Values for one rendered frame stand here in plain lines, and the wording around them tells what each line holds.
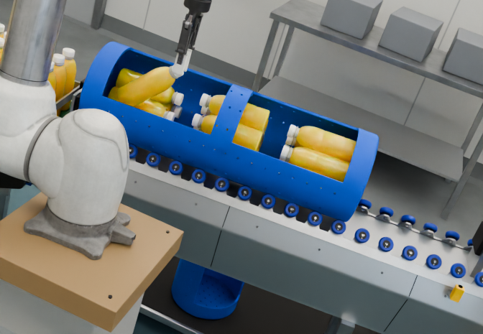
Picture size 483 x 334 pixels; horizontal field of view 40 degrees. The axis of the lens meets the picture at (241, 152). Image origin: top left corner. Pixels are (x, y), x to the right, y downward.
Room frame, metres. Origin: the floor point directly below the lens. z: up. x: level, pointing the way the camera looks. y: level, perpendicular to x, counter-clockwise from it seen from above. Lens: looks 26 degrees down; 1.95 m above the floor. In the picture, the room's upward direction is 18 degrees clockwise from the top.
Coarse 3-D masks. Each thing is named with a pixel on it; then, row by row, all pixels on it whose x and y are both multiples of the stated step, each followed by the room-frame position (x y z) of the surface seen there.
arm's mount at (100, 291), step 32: (0, 224) 1.13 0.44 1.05; (160, 224) 1.31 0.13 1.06; (0, 256) 1.03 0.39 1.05; (32, 256) 1.06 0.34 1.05; (64, 256) 1.09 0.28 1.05; (128, 256) 1.15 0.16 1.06; (160, 256) 1.19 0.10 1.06; (32, 288) 1.01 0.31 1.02; (64, 288) 1.00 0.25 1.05; (96, 288) 1.03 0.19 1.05; (128, 288) 1.06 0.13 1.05; (96, 320) 0.99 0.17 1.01
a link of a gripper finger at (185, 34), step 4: (184, 20) 1.76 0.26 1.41; (184, 24) 1.75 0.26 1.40; (188, 24) 1.75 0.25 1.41; (192, 24) 1.76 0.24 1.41; (184, 28) 1.76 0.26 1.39; (188, 28) 1.76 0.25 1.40; (184, 32) 1.76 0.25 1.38; (188, 32) 1.76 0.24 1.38; (180, 36) 1.76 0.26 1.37; (184, 36) 1.76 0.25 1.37; (188, 36) 1.76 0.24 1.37; (180, 40) 1.76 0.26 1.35; (184, 40) 1.76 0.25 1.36; (180, 44) 1.76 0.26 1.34; (184, 44) 1.76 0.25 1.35; (180, 48) 1.76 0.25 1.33; (184, 48) 1.76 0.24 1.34; (184, 52) 1.76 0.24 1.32
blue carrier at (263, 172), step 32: (96, 64) 1.79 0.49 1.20; (128, 64) 2.01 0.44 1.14; (160, 64) 1.97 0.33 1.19; (96, 96) 1.75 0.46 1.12; (192, 96) 2.00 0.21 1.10; (256, 96) 1.94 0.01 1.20; (128, 128) 1.74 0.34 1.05; (160, 128) 1.73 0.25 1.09; (192, 128) 1.73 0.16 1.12; (224, 128) 1.73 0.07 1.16; (288, 128) 1.98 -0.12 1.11; (320, 128) 1.96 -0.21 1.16; (352, 128) 1.90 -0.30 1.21; (192, 160) 1.74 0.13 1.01; (224, 160) 1.72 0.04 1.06; (256, 160) 1.71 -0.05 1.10; (352, 160) 1.72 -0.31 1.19; (288, 192) 1.71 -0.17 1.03; (320, 192) 1.69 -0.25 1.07; (352, 192) 1.69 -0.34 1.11
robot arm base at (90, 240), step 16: (48, 208) 1.16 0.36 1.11; (32, 224) 1.14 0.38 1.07; (48, 224) 1.14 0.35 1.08; (64, 224) 1.13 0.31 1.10; (112, 224) 1.19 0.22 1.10; (128, 224) 1.27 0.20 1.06; (64, 240) 1.12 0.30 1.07; (80, 240) 1.13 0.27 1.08; (96, 240) 1.15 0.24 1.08; (112, 240) 1.18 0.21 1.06; (128, 240) 1.18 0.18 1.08; (96, 256) 1.11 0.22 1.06
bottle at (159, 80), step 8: (152, 72) 1.81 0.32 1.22; (160, 72) 1.80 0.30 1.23; (168, 72) 1.81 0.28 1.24; (136, 80) 1.81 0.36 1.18; (144, 80) 1.80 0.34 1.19; (152, 80) 1.79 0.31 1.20; (160, 80) 1.79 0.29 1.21; (168, 80) 1.79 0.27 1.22; (120, 88) 1.81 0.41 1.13; (128, 88) 1.80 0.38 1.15; (136, 88) 1.79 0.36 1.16; (144, 88) 1.79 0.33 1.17; (152, 88) 1.79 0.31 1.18; (160, 88) 1.79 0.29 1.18; (120, 96) 1.80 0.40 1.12; (128, 96) 1.79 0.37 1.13; (136, 96) 1.79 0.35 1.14; (144, 96) 1.79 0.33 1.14; (152, 96) 1.81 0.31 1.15; (128, 104) 1.80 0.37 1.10; (136, 104) 1.81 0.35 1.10
